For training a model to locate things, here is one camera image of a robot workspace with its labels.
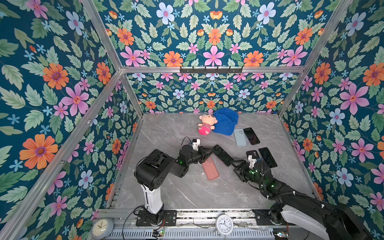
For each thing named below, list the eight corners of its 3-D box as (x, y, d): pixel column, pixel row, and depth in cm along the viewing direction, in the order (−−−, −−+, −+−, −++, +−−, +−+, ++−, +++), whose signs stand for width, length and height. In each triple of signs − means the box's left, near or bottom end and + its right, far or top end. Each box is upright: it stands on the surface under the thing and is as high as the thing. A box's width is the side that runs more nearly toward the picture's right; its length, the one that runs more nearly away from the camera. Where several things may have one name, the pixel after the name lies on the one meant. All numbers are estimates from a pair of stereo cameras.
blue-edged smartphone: (252, 145, 104) (253, 143, 102) (243, 130, 112) (244, 128, 110) (259, 143, 105) (260, 141, 103) (250, 128, 113) (250, 126, 111)
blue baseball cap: (213, 135, 108) (213, 131, 105) (212, 112, 124) (212, 108, 120) (240, 135, 108) (241, 131, 105) (235, 111, 124) (236, 108, 120)
